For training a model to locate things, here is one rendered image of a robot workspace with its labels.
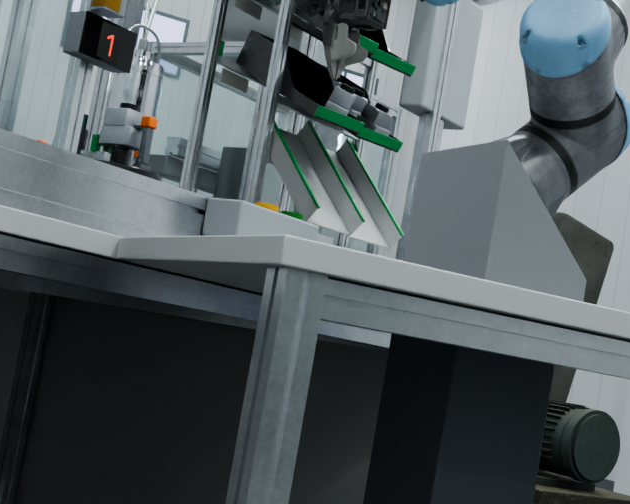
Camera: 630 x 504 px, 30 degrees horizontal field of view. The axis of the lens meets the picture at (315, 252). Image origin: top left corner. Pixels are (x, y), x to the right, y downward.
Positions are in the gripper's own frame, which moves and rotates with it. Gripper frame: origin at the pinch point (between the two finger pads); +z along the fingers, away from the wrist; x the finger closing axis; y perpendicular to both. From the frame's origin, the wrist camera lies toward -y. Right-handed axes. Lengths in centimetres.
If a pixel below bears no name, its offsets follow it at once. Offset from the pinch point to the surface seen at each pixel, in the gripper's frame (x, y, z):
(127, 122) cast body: -27.7, -17.4, 16.9
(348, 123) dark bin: 23.7, -11.0, 3.2
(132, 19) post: 75, -127, -36
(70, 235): -58, 7, 38
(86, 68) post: -23.8, -33.3, 7.1
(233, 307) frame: -21.3, 5.5, 42.8
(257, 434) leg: -69, 49, 56
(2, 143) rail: -64, -1, 29
